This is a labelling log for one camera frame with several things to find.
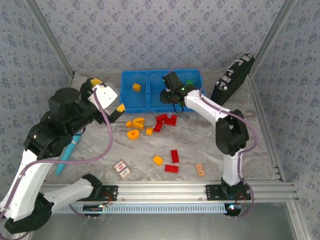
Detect round yellow lego piece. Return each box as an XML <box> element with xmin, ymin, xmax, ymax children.
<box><xmin>126</xmin><ymin>129</ymin><xmax>140</xmax><ymax>141</ymax></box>

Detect blue three-compartment plastic bin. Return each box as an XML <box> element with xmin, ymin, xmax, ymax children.
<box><xmin>119</xmin><ymin>69</ymin><xmax>207</xmax><ymax>114</ymax></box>

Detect teal plastic pen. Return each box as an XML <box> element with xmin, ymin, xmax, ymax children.
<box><xmin>55</xmin><ymin>134</ymin><xmax>83</xmax><ymax>176</ymax></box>

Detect black hard case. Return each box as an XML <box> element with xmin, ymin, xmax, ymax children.
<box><xmin>209</xmin><ymin>53</ymin><xmax>256</xmax><ymax>107</ymax></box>

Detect playing card box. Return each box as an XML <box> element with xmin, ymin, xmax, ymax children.
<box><xmin>112</xmin><ymin>159</ymin><xmax>133</xmax><ymax>181</ymax></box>

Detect small orange paper ticket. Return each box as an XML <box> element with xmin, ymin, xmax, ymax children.
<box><xmin>195</xmin><ymin>163</ymin><xmax>206</xmax><ymax>178</ymax></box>

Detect small circuit board with lights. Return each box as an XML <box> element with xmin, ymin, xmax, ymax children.
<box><xmin>83</xmin><ymin>204</ymin><xmax>105</xmax><ymax>213</ymax></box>
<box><xmin>223</xmin><ymin>202</ymin><xmax>242</xmax><ymax>216</ymax></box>

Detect aluminium table side rail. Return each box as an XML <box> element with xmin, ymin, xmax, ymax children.
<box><xmin>247</xmin><ymin>72</ymin><xmax>287</xmax><ymax>182</ymax></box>
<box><xmin>63</xmin><ymin>71</ymin><xmax>76</xmax><ymax>95</ymax></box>

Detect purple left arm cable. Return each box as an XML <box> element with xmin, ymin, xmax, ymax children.
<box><xmin>0</xmin><ymin>91</ymin><xmax>113</xmax><ymax>240</ymax></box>

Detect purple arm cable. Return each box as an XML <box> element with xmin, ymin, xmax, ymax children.
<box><xmin>169</xmin><ymin>64</ymin><xmax>260</xmax><ymax>220</ymax></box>
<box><xmin>0</xmin><ymin>91</ymin><xmax>113</xmax><ymax>240</ymax></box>

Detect aluminium corner post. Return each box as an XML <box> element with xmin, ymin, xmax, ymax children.
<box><xmin>249</xmin><ymin>0</ymin><xmax>299</xmax><ymax>75</ymax></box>
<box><xmin>24</xmin><ymin>0</ymin><xmax>76</xmax><ymax>77</ymax></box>

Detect aluminium frame rail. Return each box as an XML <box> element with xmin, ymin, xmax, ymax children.
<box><xmin>41</xmin><ymin>181</ymin><xmax>300</xmax><ymax>204</ymax></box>

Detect light blue slotted cable duct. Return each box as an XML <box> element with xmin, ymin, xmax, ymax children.
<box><xmin>53</xmin><ymin>202</ymin><xmax>227</xmax><ymax>215</ymax></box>

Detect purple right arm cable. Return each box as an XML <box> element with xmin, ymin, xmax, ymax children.
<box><xmin>169</xmin><ymin>64</ymin><xmax>260</xmax><ymax>220</ymax></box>

